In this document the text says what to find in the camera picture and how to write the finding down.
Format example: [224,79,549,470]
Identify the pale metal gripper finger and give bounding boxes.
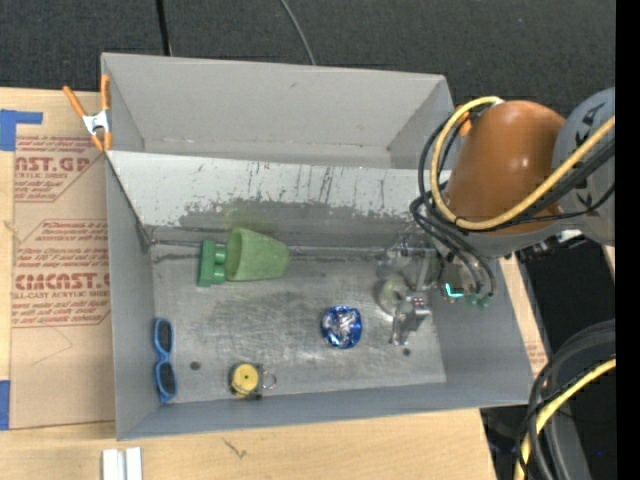
[376,239,418,279]
[390,293,433,347]

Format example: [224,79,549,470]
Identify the pale round clear thing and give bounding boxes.
[375,272,409,320]

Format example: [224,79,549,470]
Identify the blue and silver crumpled ball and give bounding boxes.
[320,304,364,350]

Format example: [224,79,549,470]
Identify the grey metal bin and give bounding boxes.
[99,51,535,442]

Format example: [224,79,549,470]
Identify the light green plastic cup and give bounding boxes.
[223,226,292,283]

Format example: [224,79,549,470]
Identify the yellow tape measure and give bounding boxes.
[226,361,278,402]

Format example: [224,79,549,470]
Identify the green toy brick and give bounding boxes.
[195,238,229,288]

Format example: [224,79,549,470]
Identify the blue sunglasses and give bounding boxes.
[151,316,178,405]

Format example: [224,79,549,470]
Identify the brown cardboard board, red print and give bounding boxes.
[0,86,552,430]

